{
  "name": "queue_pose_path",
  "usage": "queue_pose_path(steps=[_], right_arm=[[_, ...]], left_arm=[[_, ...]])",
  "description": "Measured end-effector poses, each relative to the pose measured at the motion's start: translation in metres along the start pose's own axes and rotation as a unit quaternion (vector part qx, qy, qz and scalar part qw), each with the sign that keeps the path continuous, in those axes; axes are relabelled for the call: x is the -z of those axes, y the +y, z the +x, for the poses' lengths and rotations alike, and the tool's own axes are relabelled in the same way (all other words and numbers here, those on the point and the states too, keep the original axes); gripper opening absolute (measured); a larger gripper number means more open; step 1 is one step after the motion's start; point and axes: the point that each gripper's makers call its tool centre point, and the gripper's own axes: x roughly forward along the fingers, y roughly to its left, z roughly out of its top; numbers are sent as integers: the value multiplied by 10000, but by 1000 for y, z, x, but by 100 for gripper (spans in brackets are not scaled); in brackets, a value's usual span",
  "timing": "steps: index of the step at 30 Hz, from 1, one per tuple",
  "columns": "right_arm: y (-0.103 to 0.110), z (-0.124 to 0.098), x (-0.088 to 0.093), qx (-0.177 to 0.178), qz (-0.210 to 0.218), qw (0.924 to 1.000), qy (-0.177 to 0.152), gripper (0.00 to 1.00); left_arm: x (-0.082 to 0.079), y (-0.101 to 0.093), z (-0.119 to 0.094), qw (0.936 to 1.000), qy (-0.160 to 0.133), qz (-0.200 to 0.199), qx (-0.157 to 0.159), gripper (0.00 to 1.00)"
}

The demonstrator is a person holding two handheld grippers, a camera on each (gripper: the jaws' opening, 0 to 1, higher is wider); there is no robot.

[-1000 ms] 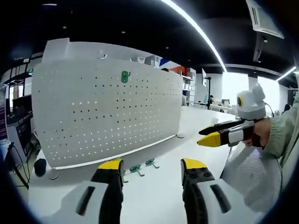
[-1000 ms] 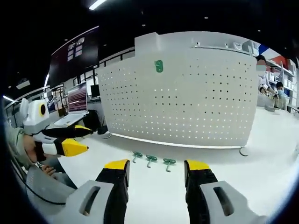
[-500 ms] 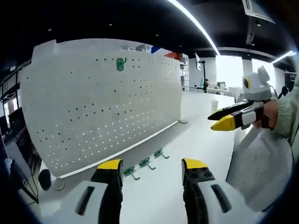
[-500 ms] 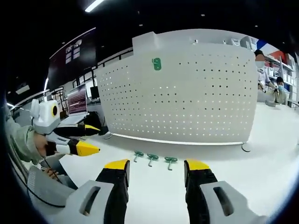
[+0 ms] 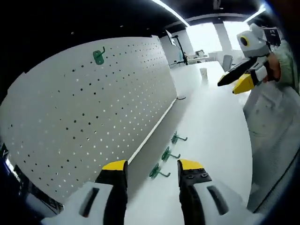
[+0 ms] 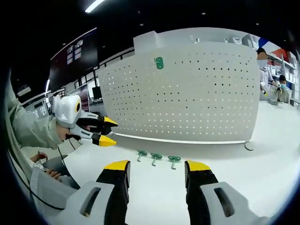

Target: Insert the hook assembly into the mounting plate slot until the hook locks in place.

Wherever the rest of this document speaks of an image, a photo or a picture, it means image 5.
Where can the person's light grey coat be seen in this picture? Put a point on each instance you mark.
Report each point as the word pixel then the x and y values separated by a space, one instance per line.
pixel 269 122

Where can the person's right hand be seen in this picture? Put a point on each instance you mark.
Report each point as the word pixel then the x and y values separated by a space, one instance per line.
pixel 274 68

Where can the black tripod stand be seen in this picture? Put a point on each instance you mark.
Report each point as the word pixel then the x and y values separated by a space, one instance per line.
pixel 180 50

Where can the cluttered background desk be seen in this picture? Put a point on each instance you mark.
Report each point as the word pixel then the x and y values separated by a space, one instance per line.
pixel 199 56

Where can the tilted flat screen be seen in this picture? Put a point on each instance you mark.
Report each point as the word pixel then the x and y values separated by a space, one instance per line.
pixel 170 37

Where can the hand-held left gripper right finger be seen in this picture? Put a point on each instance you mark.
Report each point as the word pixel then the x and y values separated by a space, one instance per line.
pixel 201 204

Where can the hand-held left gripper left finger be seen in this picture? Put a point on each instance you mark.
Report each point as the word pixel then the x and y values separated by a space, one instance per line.
pixel 93 204

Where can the black rectangular panel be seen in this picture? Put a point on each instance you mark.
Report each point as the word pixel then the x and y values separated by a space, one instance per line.
pixel 272 36

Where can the small white cup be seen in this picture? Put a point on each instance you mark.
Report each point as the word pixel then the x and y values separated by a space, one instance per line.
pixel 204 73

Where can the long ceiling light strip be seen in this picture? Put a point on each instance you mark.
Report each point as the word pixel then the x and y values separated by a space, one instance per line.
pixel 171 12
pixel 255 13

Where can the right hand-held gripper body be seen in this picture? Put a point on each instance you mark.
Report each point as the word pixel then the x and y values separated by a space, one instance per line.
pixel 254 43

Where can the white pegboard mounting plate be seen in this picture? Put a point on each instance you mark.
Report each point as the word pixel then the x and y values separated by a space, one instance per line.
pixel 70 105

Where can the grey office chair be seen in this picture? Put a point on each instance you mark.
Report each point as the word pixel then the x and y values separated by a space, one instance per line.
pixel 227 62

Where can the green hook assembly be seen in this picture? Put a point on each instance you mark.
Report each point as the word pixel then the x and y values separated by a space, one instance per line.
pixel 155 172
pixel 98 57
pixel 167 154
pixel 175 138

